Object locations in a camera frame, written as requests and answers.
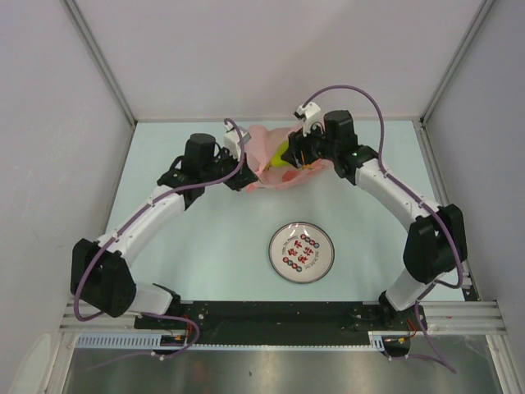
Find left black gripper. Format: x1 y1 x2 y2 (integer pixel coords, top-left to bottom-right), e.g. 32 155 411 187
201 147 258 192

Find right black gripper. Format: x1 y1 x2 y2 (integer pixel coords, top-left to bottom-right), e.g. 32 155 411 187
283 118 338 169

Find pink plastic bag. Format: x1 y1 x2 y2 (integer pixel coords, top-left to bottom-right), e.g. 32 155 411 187
243 124 333 193

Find green fake pear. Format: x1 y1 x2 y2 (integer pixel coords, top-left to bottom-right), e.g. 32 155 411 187
266 140 290 170

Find white printed plate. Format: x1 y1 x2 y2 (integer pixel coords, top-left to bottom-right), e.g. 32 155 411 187
268 222 335 284

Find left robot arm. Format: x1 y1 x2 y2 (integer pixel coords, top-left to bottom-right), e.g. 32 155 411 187
71 128 258 328

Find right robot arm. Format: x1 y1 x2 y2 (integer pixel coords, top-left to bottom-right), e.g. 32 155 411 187
281 107 468 329

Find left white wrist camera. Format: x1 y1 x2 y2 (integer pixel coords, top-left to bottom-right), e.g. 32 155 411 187
223 122 251 160

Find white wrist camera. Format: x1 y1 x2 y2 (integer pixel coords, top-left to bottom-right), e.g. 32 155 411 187
223 122 251 160
294 102 323 137

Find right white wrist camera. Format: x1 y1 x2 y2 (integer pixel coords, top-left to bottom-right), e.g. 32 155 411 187
294 102 323 137

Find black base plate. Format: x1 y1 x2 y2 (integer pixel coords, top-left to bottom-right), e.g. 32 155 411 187
135 300 428 346

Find white cable duct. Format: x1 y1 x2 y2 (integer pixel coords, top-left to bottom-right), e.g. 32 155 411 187
75 330 411 352

